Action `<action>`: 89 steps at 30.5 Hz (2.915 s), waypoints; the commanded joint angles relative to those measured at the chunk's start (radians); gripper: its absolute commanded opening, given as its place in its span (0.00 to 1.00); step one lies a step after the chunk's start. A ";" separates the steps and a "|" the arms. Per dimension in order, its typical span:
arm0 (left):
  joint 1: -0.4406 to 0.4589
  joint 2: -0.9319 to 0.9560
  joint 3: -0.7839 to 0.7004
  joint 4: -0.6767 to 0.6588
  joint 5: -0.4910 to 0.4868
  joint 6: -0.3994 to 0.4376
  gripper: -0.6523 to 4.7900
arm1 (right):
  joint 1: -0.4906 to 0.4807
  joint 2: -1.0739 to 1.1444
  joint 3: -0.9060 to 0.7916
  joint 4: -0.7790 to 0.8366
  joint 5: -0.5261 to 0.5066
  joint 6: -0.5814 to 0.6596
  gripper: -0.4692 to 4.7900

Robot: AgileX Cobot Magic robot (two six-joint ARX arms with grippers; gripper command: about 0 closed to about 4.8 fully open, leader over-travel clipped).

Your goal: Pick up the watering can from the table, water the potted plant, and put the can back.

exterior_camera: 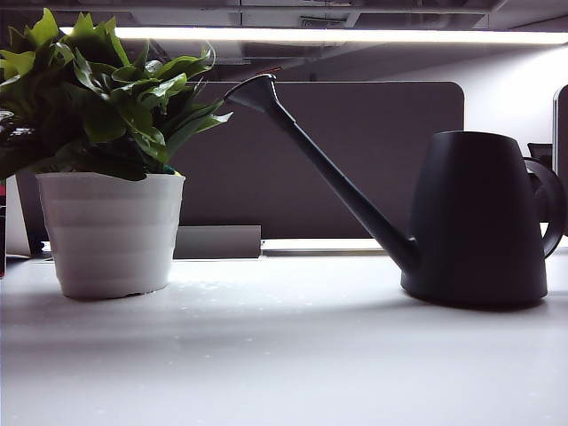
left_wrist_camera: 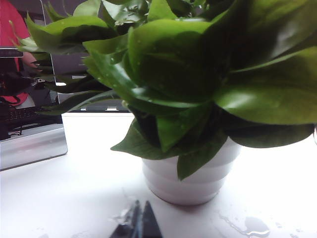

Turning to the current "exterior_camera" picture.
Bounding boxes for dark grey watering can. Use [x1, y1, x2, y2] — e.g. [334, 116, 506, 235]
[269, 95, 567, 310]

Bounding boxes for white ribbed plant pot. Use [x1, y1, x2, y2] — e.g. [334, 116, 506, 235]
[35, 170, 186, 300]

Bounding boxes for green leafy plant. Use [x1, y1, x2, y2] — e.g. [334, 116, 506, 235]
[0, 7, 234, 182]

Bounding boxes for grey desk partition panel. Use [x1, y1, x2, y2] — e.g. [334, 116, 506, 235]
[170, 80, 466, 241]

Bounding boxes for long ceiling light strip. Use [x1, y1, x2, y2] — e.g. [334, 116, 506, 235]
[59, 26, 568, 45]

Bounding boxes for ceiling air vent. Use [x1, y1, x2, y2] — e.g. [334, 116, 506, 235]
[299, 15, 347, 28]

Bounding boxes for dark divider panel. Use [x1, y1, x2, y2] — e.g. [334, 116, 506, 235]
[16, 170, 51, 254]

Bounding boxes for white leaning board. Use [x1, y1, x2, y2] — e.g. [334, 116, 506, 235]
[4, 173, 33, 257]

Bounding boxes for red object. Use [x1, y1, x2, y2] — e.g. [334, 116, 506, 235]
[0, 177, 8, 279]

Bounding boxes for grey metal cable box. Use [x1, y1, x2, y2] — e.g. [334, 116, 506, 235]
[173, 225, 263, 260]

